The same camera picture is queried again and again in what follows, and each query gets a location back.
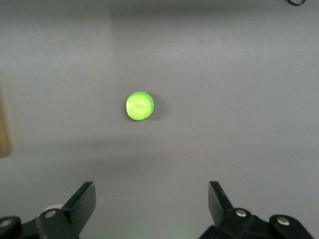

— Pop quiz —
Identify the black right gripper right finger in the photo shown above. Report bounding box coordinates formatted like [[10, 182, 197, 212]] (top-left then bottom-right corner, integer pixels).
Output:
[[199, 181, 315, 239]]

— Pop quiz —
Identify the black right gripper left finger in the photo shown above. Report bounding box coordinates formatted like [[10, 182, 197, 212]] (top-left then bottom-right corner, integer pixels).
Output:
[[0, 181, 97, 239]]

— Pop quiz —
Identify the green apple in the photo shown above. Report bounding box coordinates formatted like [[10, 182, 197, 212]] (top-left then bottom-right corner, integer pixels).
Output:
[[125, 91, 155, 122]]

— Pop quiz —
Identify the yellow plastic tray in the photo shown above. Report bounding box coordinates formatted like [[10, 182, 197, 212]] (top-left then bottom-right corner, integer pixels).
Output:
[[0, 84, 12, 159]]

